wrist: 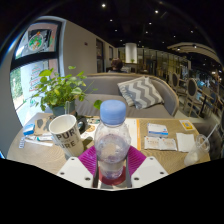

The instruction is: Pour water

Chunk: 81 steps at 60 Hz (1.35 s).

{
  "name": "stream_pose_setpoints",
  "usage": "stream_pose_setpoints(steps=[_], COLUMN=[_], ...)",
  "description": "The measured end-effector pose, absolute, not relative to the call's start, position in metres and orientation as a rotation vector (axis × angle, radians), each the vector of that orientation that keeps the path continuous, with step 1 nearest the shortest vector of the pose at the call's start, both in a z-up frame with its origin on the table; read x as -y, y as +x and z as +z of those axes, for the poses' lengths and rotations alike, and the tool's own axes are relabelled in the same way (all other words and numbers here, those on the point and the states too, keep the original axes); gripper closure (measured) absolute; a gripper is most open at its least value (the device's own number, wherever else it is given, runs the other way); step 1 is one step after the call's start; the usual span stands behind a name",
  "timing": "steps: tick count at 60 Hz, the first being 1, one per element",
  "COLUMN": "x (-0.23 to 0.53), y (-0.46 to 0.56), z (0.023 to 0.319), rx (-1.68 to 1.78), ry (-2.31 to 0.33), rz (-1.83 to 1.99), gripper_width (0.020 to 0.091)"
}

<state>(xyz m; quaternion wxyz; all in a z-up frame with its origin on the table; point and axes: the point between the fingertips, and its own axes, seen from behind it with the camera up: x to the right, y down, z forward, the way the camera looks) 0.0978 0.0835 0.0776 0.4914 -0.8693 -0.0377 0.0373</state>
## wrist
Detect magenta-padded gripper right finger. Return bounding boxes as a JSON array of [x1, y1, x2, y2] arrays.
[[125, 145, 169, 189]]

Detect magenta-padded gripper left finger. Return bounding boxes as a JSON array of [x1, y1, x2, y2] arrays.
[[56, 145, 100, 189]]

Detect clear blue-capped water bottle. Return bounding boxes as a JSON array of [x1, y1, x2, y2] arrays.
[[94, 99, 132, 181]]

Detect white orange sachet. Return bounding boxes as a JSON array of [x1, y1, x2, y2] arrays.
[[159, 137, 178, 152], [143, 135, 161, 150]]

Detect white printed paper mug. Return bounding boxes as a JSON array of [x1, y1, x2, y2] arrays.
[[48, 114, 88, 158]]

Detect white blue packet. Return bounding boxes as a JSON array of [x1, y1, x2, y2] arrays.
[[147, 122, 170, 138]]

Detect white tube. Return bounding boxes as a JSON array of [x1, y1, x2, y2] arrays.
[[24, 133, 54, 148]]

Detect clear plastic cup with straw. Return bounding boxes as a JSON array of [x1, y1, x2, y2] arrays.
[[183, 123, 219, 167]]

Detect silver pill blister pack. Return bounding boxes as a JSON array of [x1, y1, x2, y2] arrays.
[[18, 136, 27, 149]]

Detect blue white flat box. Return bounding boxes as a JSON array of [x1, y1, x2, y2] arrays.
[[22, 123, 36, 136]]

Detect dark grey tufted armchair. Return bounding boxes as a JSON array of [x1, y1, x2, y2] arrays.
[[193, 118, 224, 159]]

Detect grey white chevron cushion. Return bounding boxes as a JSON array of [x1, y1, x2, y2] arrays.
[[117, 76, 165, 110]]

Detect green potted plant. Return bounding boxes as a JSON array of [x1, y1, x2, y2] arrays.
[[24, 65, 103, 118]]

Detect grey curved sofa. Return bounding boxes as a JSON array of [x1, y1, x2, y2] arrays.
[[74, 72, 180, 118]]

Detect group of dining chairs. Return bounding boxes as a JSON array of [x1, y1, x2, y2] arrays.
[[168, 69, 224, 118]]

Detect christmas tree window decoration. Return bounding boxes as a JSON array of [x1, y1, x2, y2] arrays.
[[29, 61, 43, 91]]

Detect person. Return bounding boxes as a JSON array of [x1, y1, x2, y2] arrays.
[[108, 58, 125, 74]]

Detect white round pillar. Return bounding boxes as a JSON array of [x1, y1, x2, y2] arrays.
[[124, 42, 138, 64]]

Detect round wreath window decoration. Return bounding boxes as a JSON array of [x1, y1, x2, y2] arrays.
[[28, 31, 46, 51]]

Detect group of ceiling lights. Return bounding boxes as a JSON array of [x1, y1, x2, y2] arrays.
[[99, 3, 201, 51]]

